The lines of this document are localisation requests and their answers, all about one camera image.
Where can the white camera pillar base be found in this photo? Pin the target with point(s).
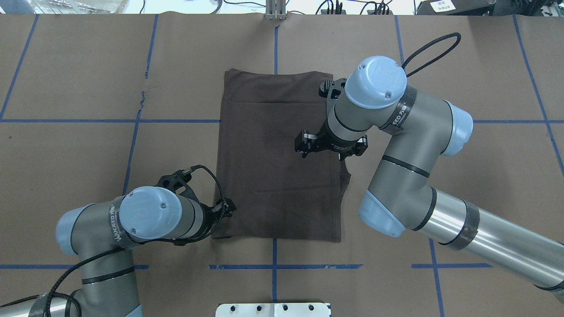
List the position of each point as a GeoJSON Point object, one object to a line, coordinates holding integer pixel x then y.
{"type": "Point", "coordinates": [284, 309]}

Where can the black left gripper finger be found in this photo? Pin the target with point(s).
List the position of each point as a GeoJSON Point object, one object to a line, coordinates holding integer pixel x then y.
{"type": "Point", "coordinates": [224, 208]}

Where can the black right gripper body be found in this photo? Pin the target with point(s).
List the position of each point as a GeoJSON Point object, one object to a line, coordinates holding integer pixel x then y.
{"type": "Point", "coordinates": [331, 143]}

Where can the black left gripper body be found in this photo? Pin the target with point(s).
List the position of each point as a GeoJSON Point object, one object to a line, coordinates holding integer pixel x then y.
{"type": "Point", "coordinates": [210, 219]}

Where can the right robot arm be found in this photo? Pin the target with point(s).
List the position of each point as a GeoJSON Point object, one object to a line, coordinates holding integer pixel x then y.
{"type": "Point", "coordinates": [412, 190]}

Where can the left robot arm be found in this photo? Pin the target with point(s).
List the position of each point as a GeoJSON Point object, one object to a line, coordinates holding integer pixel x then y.
{"type": "Point", "coordinates": [103, 236]}

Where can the black box with label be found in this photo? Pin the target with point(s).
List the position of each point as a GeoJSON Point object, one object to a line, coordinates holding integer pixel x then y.
{"type": "Point", "coordinates": [458, 7]}

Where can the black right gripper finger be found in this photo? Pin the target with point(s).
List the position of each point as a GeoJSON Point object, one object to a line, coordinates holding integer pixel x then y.
{"type": "Point", "coordinates": [306, 143]}
{"type": "Point", "coordinates": [357, 149]}

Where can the dark brown t-shirt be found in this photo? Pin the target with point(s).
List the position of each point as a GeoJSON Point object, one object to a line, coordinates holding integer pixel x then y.
{"type": "Point", "coordinates": [277, 193]}

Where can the aluminium frame post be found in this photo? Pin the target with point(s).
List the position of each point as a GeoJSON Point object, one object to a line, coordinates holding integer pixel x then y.
{"type": "Point", "coordinates": [275, 10]}

